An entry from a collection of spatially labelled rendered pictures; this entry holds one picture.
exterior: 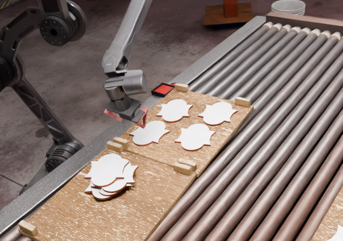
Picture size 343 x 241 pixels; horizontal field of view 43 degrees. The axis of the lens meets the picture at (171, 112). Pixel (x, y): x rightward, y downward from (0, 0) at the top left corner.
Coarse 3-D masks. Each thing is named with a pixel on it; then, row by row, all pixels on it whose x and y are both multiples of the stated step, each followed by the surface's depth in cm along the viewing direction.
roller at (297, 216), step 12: (336, 144) 138; (336, 156) 133; (324, 168) 129; (336, 168) 131; (312, 180) 126; (324, 180) 125; (312, 192) 121; (300, 204) 118; (312, 204) 119; (288, 216) 116; (300, 216) 115; (288, 228) 112; (276, 240) 109; (288, 240) 110
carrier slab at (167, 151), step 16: (176, 96) 170; (192, 96) 169; (208, 96) 167; (192, 112) 159; (240, 112) 156; (176, 128) 152; (224, 128) 149; (160, 144) 146; (176, 144) 144; (224, 144) 143; (160, 160) 139; (176, 160) 138; (192, 160) 137; (208, 160) 136
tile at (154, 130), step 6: (156, 120) 156; (150, 126) 154; (156, 126) 153; (162, 126) 153; (132, 132) 152; (138, 132) 152; (144, 132) 151; (150, 132) 151; (156, 132) 150; (162, 132) 150; (168, 132) 150; (138, 138) 149; (144, 138) 148; (150, 138) 148; (156, 138) 147; (138, 144) 146; (144, 144) 146
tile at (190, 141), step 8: (192, 128) 150; (200, 128) 149; (208, 128) 149; (184, 136) 146; (192, 136) 146; (200, 136) 145; (208, 136) 145; (184, 144) 143; (192, 144) 142; (200, 144) 142; (208, 144) 141
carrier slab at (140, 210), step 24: (144, 168) 136; (168, 168) 135; (72, 192) 131; (120, 192) 129; (144, 192) 127; (168, 192) 126; (48, 216) 124; (72, 216) 123; (96, 216) 122; (120, 216) 120; (144, 216) 119; (48, 240) 116; (72, 240) 115; (96, 240) 114; (120, 240) 113; (144, 240) 113
